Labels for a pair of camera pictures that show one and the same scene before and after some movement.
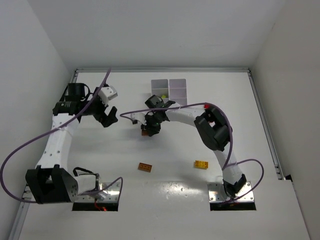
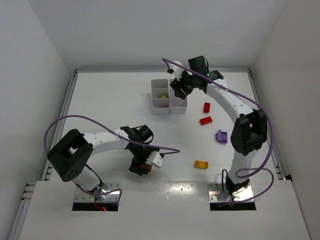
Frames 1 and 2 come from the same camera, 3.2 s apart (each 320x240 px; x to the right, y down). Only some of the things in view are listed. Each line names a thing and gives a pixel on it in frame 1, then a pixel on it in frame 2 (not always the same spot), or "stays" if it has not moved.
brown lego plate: [144, 167] stays
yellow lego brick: [202, 164] stays
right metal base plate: [217, 193] stays
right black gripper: [150, 129] -> [180, 87]
